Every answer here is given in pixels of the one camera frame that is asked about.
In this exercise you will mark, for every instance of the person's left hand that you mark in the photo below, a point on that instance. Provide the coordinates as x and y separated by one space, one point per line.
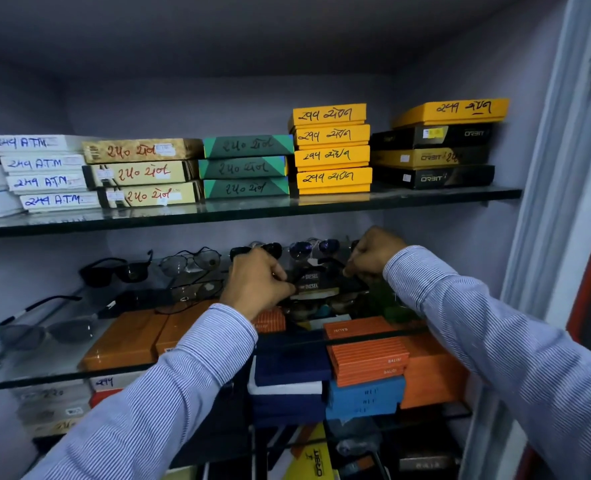
253 287

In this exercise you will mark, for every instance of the person's right hand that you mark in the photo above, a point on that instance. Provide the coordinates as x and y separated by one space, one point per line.
375 257

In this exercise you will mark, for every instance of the person's left thumb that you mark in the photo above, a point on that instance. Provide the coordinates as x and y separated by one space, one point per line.
284 289

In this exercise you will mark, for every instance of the person's right thumb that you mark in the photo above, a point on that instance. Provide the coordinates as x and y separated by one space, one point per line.
355 269

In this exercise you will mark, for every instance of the black sunglasses with tag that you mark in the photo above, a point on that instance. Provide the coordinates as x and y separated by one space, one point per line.
309 284

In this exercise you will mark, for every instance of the person's right forearm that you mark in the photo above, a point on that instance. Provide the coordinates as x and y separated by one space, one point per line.
500 344

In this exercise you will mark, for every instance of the person's left forearm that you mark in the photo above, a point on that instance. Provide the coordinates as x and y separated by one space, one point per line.
165 394

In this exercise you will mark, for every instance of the small orange striped box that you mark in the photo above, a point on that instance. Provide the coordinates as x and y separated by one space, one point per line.
270 320

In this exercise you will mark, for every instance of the blue-lens aviator sunglasses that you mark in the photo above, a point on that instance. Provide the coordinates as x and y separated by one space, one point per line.
300 249

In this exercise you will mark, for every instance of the black glossy sunglasses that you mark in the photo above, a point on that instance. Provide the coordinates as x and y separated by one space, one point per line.
270 248

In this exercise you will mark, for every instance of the navy blue box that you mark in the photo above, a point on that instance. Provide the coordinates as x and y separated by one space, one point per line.
293 362
288 409

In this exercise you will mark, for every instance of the stack of orange striped boxes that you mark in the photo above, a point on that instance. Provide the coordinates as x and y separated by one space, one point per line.
368 357

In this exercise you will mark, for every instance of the dark rimless glasses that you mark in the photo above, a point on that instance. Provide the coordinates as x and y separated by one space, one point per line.
195 290

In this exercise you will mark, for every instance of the yellow handwritten box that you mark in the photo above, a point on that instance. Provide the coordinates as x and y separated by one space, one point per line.
331 156
329 114
331 136
450 110
333 178

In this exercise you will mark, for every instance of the white flat box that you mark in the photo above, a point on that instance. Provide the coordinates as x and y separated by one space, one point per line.
285 388

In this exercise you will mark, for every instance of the glass shelf with box stacks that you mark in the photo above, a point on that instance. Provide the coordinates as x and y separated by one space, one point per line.
225 207

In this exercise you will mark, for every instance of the green handwritten box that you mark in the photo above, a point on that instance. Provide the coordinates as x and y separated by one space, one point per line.
243 167
248 145
245 187

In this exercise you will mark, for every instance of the plain orange box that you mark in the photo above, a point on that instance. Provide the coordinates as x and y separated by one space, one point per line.
123 339
180 327

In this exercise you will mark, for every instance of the stack of light blue boxes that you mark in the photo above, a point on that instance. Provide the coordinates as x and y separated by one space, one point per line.
365 397

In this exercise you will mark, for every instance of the large orange box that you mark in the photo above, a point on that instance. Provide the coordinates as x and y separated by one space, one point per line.
433 374

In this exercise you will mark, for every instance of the dark gold and black box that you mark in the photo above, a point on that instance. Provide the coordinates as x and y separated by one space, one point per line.
428 157

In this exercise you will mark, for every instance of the glass shelf under orange boxes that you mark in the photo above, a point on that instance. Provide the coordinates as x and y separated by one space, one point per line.
375 424

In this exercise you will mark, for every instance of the gold handwritten box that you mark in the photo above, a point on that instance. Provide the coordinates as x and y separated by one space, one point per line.
143 173
143 150
150 194

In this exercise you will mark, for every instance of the yellow and black box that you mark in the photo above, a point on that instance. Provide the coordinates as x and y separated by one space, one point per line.
315 457

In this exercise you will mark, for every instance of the black thick-framed sunglasses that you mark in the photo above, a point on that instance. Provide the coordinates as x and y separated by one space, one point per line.
98 274

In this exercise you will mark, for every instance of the white box with blue writing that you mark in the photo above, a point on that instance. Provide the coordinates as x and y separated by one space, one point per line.
113 382

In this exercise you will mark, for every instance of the black box with grey label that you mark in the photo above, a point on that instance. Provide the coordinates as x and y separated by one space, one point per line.
428 462

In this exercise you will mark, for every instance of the red box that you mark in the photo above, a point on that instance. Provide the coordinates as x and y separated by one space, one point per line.
103 396

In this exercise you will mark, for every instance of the glass shelf with sunglasses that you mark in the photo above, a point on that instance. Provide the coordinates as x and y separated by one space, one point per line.
50 357

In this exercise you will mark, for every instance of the grey sunglasses with thin arms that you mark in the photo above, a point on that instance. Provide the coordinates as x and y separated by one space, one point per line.
30 332

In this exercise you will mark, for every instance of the stacks of white handwritten boxes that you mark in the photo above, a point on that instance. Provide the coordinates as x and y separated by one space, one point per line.
50 180

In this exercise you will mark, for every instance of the stack of grey-white boxes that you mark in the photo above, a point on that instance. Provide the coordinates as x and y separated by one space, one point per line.
53 409

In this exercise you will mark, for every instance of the white cabinet door frame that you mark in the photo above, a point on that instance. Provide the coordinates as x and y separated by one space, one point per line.
550 194

